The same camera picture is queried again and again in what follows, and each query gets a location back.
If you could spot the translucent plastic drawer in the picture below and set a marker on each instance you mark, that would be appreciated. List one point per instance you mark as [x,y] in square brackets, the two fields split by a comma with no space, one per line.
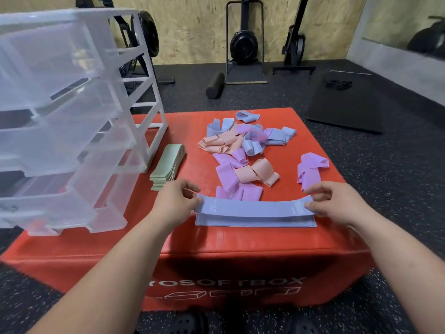
[62,146]
[48,62]
[52,212]
[111,219]

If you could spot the black foam roller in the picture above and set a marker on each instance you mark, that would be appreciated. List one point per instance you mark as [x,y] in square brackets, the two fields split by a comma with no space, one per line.
[215,86]

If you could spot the blue band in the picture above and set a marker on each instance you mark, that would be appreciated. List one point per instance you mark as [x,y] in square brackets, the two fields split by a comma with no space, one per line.
[253,208]

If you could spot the clear plastic drawer unit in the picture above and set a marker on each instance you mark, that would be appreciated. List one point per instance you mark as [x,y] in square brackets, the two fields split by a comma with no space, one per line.
[69,15]

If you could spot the pile of mixed resistance bands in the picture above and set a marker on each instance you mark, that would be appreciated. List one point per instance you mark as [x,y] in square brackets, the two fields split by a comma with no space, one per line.
[229,177]

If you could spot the stack of blue bands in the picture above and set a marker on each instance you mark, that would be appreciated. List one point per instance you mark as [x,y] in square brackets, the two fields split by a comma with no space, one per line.
[253,222]

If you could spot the black perforated clog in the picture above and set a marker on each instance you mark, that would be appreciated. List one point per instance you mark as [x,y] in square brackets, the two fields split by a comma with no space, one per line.
[302,325]
[189,323]

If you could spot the black exercise mat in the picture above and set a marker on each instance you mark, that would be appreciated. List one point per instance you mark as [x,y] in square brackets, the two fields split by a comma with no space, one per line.
[344,107]

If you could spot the person's right hand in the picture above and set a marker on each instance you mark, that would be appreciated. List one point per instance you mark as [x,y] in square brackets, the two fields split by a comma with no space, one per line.
[344,205]

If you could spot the black upright rowing machine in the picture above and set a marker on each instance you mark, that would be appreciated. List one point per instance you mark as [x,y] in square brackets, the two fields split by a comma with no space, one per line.
[294,45]

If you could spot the person's right forearm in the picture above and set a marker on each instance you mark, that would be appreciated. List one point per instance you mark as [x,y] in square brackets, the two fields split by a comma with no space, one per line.
[406,264]

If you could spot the black ski machine with stand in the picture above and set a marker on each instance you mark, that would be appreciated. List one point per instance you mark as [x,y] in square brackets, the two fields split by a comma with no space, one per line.
[244,45]

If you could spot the red soft plyo box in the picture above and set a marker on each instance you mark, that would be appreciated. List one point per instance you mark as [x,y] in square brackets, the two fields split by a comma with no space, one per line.
[187,142]

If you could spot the wall mirror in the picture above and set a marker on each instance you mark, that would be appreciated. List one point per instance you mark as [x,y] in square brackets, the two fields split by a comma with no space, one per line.
[389,20]

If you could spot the stack of green bands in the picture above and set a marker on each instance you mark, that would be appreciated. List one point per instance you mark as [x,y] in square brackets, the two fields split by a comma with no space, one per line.
[167,163]

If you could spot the person's left hand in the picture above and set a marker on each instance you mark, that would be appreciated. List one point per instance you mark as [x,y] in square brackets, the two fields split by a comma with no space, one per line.
[174,205]

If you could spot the person's left forearm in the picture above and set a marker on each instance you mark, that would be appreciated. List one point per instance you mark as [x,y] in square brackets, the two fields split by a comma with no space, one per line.
[101,278]

